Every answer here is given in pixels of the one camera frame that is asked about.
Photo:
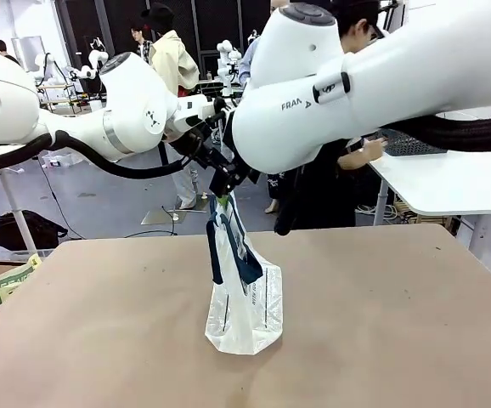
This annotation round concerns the clear plastic storage box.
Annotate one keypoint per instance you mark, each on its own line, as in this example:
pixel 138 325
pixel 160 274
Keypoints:
pixel 60 159

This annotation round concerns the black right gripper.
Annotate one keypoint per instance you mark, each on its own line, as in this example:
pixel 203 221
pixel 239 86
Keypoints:
pixel 252 176

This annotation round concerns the person in black t-shirt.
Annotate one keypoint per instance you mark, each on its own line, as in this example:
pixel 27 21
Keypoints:
pixel 2 50

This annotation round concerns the metal floor plate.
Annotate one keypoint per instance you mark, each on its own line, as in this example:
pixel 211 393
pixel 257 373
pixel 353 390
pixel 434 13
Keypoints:
pixel 162 217

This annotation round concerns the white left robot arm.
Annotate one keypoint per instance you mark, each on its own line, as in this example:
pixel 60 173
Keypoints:
pixel 122 110

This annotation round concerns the person's left hand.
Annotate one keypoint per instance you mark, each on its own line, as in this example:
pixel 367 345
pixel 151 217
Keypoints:
pixel 374 149

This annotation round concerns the white round-leg table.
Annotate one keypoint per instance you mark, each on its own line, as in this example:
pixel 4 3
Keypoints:
pixel 7 187

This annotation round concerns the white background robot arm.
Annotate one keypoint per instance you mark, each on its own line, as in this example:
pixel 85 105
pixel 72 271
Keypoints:
pixel 97 59
pixel 227 64

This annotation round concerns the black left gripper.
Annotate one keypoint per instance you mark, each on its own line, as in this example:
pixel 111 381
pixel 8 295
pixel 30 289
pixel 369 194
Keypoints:
pixel 216 168

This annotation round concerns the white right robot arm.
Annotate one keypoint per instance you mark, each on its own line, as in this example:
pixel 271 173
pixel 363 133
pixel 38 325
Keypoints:
pixel 313 98

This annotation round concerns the green printed cardboard box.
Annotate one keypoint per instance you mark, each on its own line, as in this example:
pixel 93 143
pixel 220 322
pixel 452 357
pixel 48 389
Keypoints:
pixel 14 278

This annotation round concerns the person in plaid shirt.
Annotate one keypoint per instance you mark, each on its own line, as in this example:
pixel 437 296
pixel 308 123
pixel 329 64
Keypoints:
pixel 141 44

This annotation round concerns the person in cream jacket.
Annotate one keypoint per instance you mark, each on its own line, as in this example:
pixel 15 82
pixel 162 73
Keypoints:
pixel 173 64

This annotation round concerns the black bag on floor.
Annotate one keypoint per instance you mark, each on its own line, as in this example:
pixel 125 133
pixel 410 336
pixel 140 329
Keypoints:
pixel 24 231

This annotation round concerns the wooden crate under table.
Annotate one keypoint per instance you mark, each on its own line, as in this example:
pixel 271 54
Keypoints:
pixel 428 212

